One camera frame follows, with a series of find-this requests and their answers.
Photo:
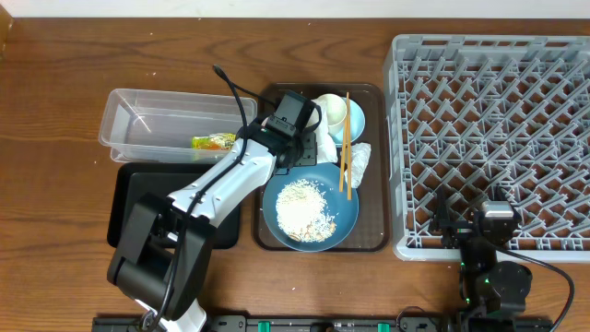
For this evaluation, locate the clear plastic bin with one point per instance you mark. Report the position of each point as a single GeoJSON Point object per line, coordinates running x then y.
{"type": "Point", "coordinates": [158, 126]}

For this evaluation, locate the cream cup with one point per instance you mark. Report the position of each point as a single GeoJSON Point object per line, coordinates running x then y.
{"type": "Point", "coordinates": [336, 111]}

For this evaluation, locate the dark blue plate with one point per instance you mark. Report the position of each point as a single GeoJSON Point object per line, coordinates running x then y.
{"type": "Point", "coordinates": [327, 175]}

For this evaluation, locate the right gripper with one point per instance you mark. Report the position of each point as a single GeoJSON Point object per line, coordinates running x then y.
{"type": "Point", "coordinates": [458, 231]}

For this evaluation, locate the grey dishwasher rack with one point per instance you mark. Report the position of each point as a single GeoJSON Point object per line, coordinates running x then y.
{"type": "Point", "coordinates": [471, 113]}

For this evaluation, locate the brown plastic tray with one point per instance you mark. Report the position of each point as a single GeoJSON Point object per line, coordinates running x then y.
{"type": "Point", "coordinates": [373, 227]}

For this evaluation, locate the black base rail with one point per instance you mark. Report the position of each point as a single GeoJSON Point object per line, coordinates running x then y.
{"type": "Point", "coordinates": [236, 323]}

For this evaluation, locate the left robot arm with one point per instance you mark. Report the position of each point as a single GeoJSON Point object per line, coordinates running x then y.
{"type": "Point", "coordinates": [163, 247]}

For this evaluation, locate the green yellow snack wrapper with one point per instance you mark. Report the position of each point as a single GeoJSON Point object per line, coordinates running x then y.
{"type": "Point", "coordinates": [217, 142]}

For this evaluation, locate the black plastic tray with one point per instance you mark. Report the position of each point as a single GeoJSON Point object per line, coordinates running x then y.
{"type": "Point", "coordinates": [135, 179]}

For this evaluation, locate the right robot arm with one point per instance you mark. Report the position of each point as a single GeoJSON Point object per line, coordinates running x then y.
{"type": "Point", "coordinates": [494, 291]}

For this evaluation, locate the white napkin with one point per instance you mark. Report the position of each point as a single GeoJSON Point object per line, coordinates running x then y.
{"type": "Point", "coordinates": [326, 147]}

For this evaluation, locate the clear plastic wrap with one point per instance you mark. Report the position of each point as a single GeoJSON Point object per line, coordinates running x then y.
{"type": "Point", "coordinates": [360, 156]}

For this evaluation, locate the light blue bowl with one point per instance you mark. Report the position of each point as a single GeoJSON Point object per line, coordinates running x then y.
{"type": "Point", "coordinates": [357, 121]}

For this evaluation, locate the rice leftovers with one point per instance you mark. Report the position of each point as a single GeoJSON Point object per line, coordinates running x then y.
{"type": "Point", "coordinates": [302, 212]}

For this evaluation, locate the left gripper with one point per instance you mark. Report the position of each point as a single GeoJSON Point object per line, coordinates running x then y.
{"type": "Point", "coordinates": [312, 159]}

